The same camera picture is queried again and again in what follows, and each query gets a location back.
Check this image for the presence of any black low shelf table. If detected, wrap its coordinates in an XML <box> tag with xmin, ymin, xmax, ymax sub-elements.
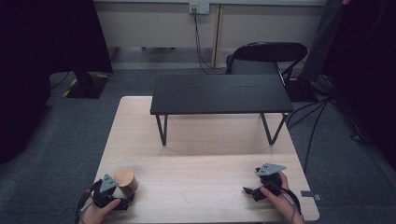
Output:
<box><xmin>149</xmin><ymin>73</ymin><xmax>295</xmax><ymax>147</ymax></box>

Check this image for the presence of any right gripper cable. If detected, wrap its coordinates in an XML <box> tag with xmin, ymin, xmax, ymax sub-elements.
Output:
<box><xmin>279</xmin><ymin>187</ymin><xmax>304</xmax><ymax>220</ymax></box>

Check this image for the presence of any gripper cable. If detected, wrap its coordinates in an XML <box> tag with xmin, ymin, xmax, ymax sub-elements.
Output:
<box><xmin>74</xmin><ymin>179</ymin><xmax>103</xmax><ymax>224</ymax></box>
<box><xmin>279</xmin><ymin>187</ymin><xmax>304</xmax><ymax>220</ymax></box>

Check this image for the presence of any black curtain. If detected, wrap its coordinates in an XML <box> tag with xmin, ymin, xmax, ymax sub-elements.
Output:
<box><xmin>0</xmin><ymin>0</ymin><xmax>114</xmax><ymax>165</ymax></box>
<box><xmin>321</xmin><ymin>0</ymin><xmax>396</xmax><ymax>171</ymax></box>

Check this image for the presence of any black folding chair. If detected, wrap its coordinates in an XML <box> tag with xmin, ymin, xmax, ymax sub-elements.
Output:
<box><xmin>225</xmin><ymin>41</ymin><xmax>309</xmax><ymax>82</ymax></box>

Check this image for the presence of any black floor box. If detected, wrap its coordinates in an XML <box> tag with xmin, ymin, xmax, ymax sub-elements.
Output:
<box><xmin>283</xmin><ymin>77</ymin><xmax>318</xmax><ymax>103</ymax></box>

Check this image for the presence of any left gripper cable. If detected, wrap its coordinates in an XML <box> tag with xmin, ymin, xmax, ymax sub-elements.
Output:
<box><xmin>74</xmin><ymin>179</ymin><xmax>103</xmax><ymax>224</ymax></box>

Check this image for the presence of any grey leaning panel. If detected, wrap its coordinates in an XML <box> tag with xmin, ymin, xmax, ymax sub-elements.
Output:
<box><xmin>299</xmin><ymin>0</ymin><xmax>345</xmax><ymax>83</ymax></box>

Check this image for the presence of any black floor cable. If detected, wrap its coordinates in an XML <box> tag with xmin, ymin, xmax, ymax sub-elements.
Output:
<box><xmin>286</xmin><ymin>96</ymin><xmax>332</xmax><ymax>175</ymax></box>

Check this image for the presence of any white wall outlet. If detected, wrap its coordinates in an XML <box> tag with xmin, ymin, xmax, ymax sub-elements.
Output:
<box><xmin>188</xmin><ymin>2</ymin><xmax>211</xmax><ymax>15</ymax></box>

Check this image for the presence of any black wall cable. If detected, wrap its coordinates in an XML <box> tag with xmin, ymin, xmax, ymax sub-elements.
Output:
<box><xmin>191</xmin><ymin>8</ymin><xmax>228</xmax><ymax>76</ymax></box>

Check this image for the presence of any grey tape strip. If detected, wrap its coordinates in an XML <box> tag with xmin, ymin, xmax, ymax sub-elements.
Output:
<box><xmin>300</xmin><ymin>189</ymin><xmax>323</xmax><ymax>202</ymax></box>

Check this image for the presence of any wooden cylinder cup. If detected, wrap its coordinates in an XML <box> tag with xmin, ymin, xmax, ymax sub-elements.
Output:
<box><xmin>113</xmin><ymin>167</ymin><xmax>139</xmax><ymax>197</ymax></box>

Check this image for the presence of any black stand base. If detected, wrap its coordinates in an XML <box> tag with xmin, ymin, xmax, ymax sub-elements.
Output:
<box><xmin>62</xmin><ymin>70</ymin><xmax>111</xmax><ymax>100</ymax></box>

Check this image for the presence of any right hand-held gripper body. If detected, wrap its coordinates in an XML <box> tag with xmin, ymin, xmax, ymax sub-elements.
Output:
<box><xmin>255</xmin><ymin>162</ymin><xmax>288</xmax><ymax>198</ymax></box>

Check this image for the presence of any person's left hand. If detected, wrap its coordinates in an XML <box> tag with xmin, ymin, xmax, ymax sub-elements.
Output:
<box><xmin>78</xmin><ymin>197</ymin><xmax>121</xmax><ymax>224</ymax></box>

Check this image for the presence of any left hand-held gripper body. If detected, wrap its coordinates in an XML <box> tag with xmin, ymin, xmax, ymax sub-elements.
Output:
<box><xmin>92</xmin><ymin>174</ymin><xmax>123</xmax><ymax>210</ymax></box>

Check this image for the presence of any person's right hand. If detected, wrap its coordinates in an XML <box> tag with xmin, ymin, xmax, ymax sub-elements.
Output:
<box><xmin>259</xmin><ymin>171</ymin><xmax>305</xmax><ymax>224</ymax></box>

